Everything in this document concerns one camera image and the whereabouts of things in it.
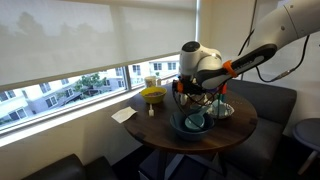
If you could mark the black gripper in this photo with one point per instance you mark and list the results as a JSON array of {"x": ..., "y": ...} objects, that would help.
[{"x": 188, "y": 88}]

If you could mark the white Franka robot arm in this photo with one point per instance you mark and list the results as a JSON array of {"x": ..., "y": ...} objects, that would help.
[{"x": 283, "y": 23}]

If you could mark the yellow bowl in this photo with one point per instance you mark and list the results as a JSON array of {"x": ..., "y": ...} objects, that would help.
[{"x": 153, "y": 95}]

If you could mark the blue bowl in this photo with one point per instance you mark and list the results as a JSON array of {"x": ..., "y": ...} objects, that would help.
[{"x": 178, "y": 129}]

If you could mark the patterned white ceramic bowl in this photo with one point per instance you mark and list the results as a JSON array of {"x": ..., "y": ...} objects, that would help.
[{"x": 224, "y": 112}]

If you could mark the small white bottle-shaped object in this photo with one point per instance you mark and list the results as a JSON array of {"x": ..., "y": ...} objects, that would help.
[{"x": 183, "y": 99}]

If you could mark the red and green block tower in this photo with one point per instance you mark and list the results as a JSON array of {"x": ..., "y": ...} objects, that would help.
[{"x": 222, "y": 95}]

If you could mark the beige mug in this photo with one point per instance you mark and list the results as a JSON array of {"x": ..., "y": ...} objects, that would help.
[{"x": 150, "y": 82}]

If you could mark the round dark wooden table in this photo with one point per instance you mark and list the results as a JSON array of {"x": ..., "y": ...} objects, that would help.
[{"x": 156, "y": 130}]

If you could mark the white paper napkin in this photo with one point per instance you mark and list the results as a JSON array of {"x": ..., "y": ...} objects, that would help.
[{"x": 123, "y": 114}]

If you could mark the grey bench sofa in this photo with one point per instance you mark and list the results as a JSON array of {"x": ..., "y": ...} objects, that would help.
[{"x": 266, "y": 106}]

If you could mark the thin grey tripod pole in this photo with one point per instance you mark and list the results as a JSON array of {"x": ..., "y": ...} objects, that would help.
[{"x": 253, "y": 16}]

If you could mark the white roller window blind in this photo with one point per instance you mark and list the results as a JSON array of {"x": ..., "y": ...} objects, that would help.
[{"x": 83, "y": 36}]

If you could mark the round grey stool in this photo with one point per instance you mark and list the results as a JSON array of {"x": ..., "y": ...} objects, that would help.
[{"x": 308, "y": 131}]

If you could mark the black leather chair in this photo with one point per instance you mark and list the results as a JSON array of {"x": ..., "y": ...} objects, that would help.
[{"x": 66, "y": 168}]

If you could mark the grey window frame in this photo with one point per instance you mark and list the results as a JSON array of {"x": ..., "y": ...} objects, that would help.
[{"x": 126, "y": 78}]

